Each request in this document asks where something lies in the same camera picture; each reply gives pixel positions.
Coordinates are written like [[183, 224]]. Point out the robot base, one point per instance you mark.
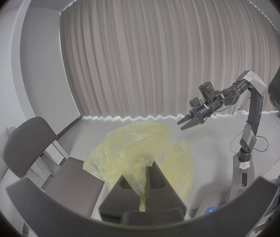
[[242, 179]]

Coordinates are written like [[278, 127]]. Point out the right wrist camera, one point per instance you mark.
[[194, 102]]

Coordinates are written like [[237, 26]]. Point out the white curtain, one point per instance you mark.
[[154, 58]]

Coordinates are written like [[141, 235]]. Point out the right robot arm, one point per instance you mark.
[[254, 107]]

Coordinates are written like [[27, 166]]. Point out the yellow plastic bag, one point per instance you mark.
[[130, 152]]

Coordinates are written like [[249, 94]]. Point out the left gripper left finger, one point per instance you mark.
[[115, 201]]

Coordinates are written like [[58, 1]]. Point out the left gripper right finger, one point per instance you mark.
[[162, 191]]

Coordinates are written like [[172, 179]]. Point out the white chair with grey padding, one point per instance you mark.
[[28, 144]]

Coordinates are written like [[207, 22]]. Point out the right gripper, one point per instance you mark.
[[205, 112]]

